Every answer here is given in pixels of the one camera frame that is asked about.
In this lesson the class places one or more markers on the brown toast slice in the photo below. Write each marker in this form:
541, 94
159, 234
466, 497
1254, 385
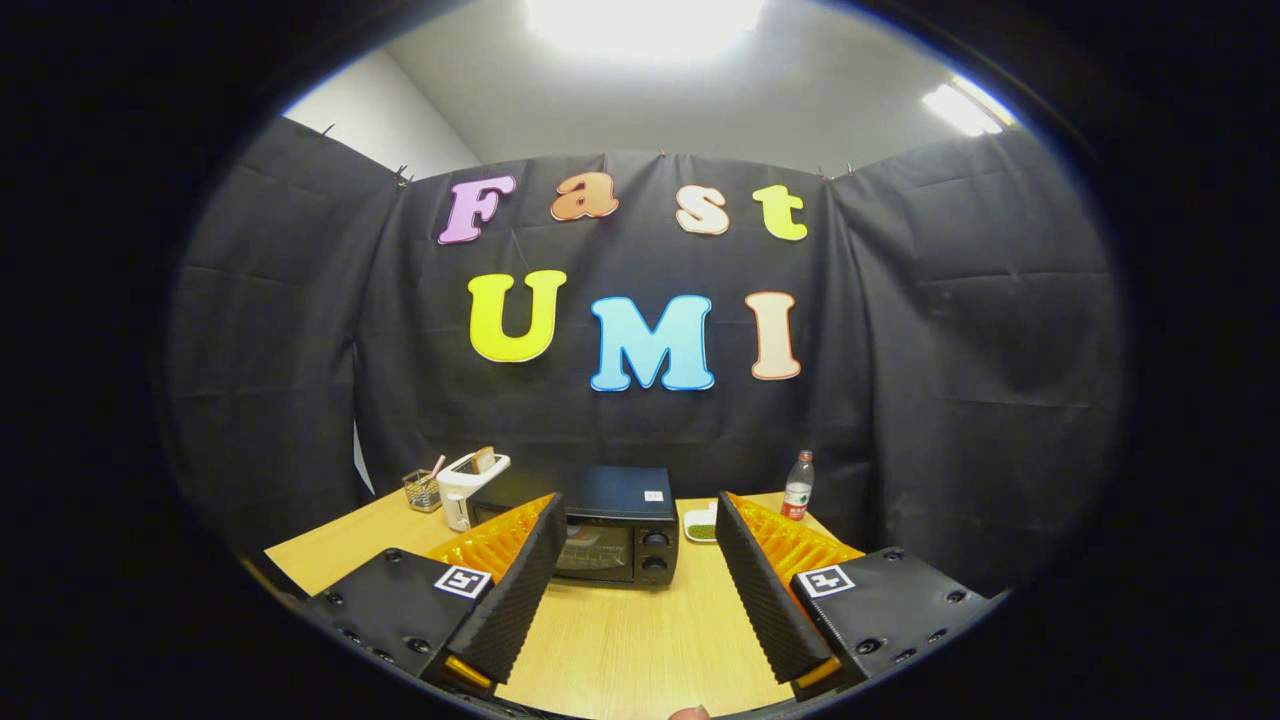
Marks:
484, 460

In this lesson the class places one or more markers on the white divided bean dish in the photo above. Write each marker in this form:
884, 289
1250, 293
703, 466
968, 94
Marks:
700, 528

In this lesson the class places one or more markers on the large ceiling light panel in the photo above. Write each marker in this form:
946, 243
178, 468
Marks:
645, 25

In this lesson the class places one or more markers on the red label water bottle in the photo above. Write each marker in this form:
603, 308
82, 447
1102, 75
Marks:
797, 495

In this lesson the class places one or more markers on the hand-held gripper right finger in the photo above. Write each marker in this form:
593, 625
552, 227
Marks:
760, 590

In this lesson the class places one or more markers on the white pop-up toaster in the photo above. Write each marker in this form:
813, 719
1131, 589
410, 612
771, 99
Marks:
455, 495

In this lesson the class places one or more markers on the pink stick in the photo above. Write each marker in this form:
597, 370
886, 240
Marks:
437, 467

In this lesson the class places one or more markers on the black toaster oven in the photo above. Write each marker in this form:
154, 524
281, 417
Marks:
620, 495

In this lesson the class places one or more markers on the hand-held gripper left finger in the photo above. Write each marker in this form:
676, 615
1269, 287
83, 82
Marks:
520, 590

